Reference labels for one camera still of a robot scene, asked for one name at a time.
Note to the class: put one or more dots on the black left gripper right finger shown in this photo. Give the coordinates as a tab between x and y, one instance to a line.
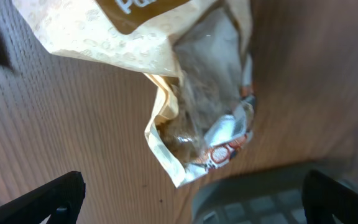
326	200

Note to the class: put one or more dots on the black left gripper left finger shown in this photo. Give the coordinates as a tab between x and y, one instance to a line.
58	201

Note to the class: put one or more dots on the grey plastic lattice basket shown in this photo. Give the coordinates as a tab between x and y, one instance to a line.
271	196

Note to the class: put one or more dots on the beige PanBee snack bag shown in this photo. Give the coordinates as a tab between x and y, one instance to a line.
195	52

